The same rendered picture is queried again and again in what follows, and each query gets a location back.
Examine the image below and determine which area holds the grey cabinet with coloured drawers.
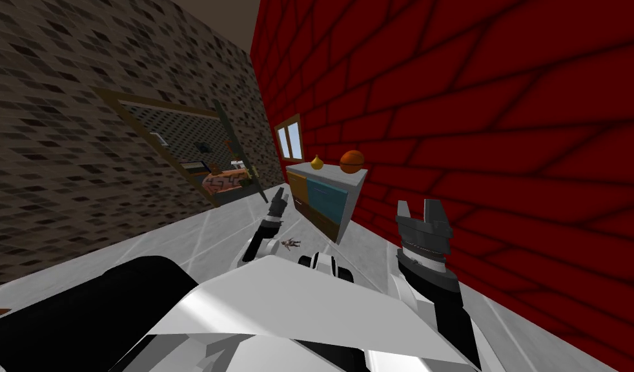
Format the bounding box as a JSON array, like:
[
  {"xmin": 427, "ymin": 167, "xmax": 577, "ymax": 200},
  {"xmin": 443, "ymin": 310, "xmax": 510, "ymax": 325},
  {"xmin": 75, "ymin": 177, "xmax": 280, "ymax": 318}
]
[{"xmin": 285, "ymin": 149, "xmax": 369, "ymax": 245}]

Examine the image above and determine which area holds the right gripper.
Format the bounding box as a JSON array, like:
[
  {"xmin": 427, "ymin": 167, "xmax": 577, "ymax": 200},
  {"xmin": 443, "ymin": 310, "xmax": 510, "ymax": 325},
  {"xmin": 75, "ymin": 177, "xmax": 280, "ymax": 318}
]
[{"xmin": 394, "ymin": 198, "xmax": 455, "ymax": 257}]

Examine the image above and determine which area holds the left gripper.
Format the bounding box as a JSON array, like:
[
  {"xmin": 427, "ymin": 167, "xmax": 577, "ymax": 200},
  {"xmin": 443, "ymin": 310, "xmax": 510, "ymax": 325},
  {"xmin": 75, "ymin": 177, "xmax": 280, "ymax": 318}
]
[{"xmin": 265, "ymin": 187, "xmax": 290, "ymax": 224}]

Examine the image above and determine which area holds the wooden framed window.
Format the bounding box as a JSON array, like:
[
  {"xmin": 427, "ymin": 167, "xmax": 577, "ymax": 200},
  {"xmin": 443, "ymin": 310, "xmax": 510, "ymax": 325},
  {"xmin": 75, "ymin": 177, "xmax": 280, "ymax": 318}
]
[{"xmin": 273, "ymin": 113, "xmax": 304, "ymax": 163}]

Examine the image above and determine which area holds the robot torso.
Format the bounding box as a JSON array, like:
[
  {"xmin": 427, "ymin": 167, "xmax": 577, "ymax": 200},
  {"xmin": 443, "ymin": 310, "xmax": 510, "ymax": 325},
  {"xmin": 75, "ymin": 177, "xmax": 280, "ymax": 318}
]
[{"xmin": 107, "ymin": 251, "xmax": 480, "ymax": 372}]

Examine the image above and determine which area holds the bed with orange patterned cover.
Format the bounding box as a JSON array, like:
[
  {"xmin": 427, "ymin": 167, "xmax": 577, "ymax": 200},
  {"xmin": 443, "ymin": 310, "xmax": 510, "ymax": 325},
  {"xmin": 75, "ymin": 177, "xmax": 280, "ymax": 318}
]
[{"xmin": 201, "ymin": 166, "xmax": 254, "ymax": 198}]

